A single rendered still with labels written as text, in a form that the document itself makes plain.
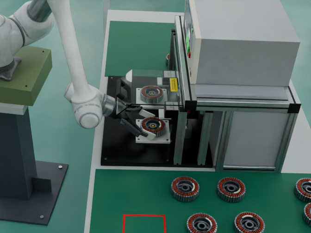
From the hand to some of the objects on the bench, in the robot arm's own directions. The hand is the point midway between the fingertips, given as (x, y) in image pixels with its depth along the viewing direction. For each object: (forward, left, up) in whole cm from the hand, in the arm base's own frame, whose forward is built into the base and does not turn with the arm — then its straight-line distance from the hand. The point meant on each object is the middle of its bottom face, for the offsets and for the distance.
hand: (152, 126), depth 223 cm
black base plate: (+1, +12, -6) cm, 13 cm away
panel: (+24, +15, -3) cm, 29 cm away
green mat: (+14, +78, -10) cm, 80 cm away
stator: (+1, 0, -2) cm, 2 cm away
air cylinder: (+15, +2, -2) cm, 15 cm away
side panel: (+43, -15, -2) cm, 46 cm away
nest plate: (+1, 0, -3) cm, 3 cm away
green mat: (+30, -49, -1) cm, 58 cm away
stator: (+17, -32, -2) cm, 37 cm away
